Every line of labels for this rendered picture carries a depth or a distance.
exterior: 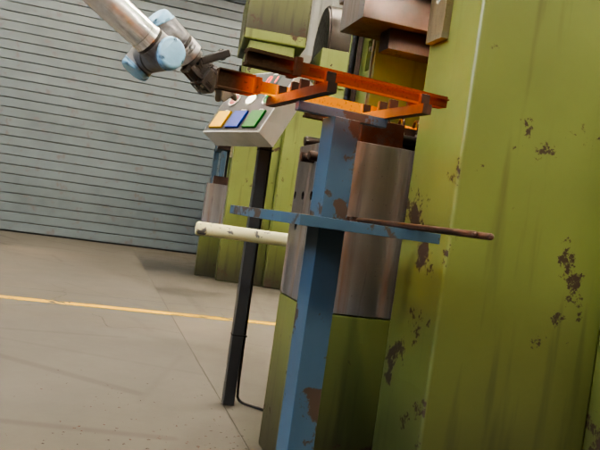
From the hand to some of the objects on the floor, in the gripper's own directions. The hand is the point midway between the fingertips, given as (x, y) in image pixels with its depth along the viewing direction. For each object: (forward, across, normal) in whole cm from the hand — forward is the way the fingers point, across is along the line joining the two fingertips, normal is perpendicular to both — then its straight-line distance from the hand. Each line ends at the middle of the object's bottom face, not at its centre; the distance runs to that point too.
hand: (234, 95), depth 237 cm
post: (+73, -9, -81) cm, 109 cm away
